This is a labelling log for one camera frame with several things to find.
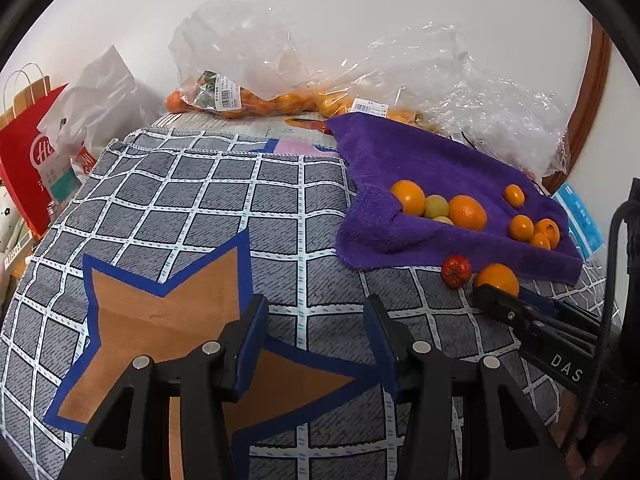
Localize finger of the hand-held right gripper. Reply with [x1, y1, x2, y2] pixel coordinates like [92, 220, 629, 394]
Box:
[520, 287, 607, 333]
[472, 284, 540, 335]

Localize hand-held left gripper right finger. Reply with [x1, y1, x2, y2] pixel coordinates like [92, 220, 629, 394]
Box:
[362, 295, 571, 480]

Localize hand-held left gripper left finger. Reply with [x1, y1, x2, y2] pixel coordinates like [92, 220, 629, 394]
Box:
[57, 294, 271, 480]

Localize red tomato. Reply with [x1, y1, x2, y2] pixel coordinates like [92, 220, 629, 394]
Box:
[441, 255, 472, 290]

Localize purple towel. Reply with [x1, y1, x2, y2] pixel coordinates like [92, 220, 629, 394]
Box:
[325, 112, 585, 283]

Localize blue tissue pack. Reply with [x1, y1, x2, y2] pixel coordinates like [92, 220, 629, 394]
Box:
[551, 182, 607, 263]

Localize grey checked star blanket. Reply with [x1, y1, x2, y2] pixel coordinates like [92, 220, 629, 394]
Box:
[0, 129, 616, 480]

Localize printed bed sheet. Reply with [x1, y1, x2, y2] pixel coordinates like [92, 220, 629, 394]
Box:
[150, 110, 346, 156]

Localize bagged oranges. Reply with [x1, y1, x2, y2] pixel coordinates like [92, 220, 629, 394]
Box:
[166, 87, 321, 120]
[315, 89, 426, 126]

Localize white patterned pillow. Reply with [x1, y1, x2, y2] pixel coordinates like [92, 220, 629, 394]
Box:
[0, 185, 31, 261]

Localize white plastic bag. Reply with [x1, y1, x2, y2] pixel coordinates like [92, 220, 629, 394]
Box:
[37, 45, 163, 186]

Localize red paper bag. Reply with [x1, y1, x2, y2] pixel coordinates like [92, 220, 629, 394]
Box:
[0, 62, 71, 238]

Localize brown wooden door frame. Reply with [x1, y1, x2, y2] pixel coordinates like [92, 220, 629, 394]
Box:
[542, 16, 613, 196]

